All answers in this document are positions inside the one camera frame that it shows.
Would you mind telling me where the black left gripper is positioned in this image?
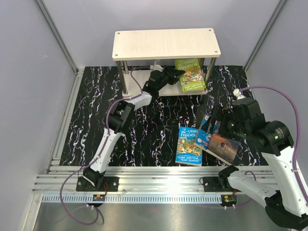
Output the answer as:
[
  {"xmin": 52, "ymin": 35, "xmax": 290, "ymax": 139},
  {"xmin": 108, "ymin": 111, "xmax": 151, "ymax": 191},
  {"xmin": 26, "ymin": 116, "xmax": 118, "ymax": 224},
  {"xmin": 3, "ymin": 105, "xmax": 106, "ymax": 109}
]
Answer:
[{"xmin": 155, "ymin": 65, "xmax": 184, "ymax": 91}]

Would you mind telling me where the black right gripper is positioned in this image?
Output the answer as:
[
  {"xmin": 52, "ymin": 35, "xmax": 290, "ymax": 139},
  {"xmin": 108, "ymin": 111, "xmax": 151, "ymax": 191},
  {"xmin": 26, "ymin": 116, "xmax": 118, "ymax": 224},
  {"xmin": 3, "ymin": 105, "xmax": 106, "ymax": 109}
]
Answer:
[{"xmin": 201, "ymin": 104, "xmax": 250, "ymax": 141}]

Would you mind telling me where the light green 65-Storey Treehouse book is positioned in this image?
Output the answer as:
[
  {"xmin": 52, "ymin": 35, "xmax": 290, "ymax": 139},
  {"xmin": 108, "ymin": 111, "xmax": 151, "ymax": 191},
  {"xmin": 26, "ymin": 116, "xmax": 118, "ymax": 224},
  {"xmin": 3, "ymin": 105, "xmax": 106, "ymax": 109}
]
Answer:
[{"xmin": 175, "ymin": 58, "xmax": 206, "ymax": 93}]

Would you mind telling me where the blue thin children's book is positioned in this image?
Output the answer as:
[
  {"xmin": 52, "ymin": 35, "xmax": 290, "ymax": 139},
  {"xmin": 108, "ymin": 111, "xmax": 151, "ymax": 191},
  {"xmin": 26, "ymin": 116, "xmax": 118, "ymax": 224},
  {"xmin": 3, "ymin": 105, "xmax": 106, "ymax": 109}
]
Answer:
[{"xmin": 194, "ymin": 115, "xmax": 219, "ymax": 151}]

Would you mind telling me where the dark Tale of Two Cities book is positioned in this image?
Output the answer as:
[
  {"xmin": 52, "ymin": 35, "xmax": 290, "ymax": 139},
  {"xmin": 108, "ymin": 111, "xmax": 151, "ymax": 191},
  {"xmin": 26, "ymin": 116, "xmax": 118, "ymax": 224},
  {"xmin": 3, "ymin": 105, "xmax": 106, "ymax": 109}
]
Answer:
[{"xmin": 206, "ymin": 133, "xmax": 239, "ymax": 165}]

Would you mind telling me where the blue 26-Storey Treehouse book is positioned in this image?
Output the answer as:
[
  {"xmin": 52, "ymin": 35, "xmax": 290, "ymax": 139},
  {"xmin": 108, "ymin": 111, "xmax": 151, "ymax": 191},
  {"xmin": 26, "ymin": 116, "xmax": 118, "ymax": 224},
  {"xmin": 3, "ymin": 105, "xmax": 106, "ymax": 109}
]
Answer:
[{"xmin": 175, "ymin": 127, "xmax": 203, "ymax": 166}]

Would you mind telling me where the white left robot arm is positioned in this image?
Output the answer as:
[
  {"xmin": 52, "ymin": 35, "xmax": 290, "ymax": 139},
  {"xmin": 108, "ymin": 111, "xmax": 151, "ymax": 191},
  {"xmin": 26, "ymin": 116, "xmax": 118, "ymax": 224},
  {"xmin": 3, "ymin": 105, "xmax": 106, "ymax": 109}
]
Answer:
[{"xmin": 83, "ymin": 66, "xmax": 185, "ymax": 191}]

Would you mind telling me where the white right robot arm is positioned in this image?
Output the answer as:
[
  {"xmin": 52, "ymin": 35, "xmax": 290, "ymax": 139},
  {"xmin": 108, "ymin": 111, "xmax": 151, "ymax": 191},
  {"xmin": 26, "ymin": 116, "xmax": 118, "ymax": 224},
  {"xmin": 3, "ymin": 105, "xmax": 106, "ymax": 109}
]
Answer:
[{"xmin": 209, "ymin": 98, "xmax": 308, "ymax": 230}]

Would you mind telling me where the white wooden two-tier shelf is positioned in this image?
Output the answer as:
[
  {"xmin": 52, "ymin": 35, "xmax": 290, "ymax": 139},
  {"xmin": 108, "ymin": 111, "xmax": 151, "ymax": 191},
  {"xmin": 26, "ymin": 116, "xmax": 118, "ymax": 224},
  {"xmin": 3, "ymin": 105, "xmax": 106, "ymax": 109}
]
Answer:
[{"xmin": 112, "ymin": 28, "xmax": 221, "ymax": 97}]

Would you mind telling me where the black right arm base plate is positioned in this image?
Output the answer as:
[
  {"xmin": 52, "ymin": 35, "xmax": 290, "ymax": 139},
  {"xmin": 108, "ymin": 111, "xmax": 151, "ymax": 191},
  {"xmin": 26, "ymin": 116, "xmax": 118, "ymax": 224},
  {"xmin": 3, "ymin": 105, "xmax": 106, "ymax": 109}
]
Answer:
[{"xmin": 199, "ymin": 177, "xmax": 235, "ymax": 193}]

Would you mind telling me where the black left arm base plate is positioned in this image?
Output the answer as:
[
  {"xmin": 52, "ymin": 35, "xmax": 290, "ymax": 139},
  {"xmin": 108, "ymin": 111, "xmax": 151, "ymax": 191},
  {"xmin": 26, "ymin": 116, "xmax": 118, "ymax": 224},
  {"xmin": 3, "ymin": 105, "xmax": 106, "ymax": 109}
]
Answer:
[{"xmin": 76, "ymin": 176, "xmax": 119, "ymax": 192}]

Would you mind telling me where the aluminium front rail frame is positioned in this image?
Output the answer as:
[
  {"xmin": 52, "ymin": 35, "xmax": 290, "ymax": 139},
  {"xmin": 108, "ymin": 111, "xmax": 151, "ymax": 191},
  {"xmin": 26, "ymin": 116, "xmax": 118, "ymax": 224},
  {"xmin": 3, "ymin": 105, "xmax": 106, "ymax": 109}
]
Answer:
[{"xmin": 23, "ymin": 67, "xmax": 304, "ymax": 231}]

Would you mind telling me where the white slotted cable duct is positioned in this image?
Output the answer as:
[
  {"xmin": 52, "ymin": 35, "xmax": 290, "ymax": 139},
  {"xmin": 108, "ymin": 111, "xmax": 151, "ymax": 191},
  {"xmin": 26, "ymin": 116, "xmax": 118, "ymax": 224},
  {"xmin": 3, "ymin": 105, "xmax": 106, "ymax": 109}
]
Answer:
[{"xmin": 42, "ymin": 193, "xmax": 222, "ymax": 204}]

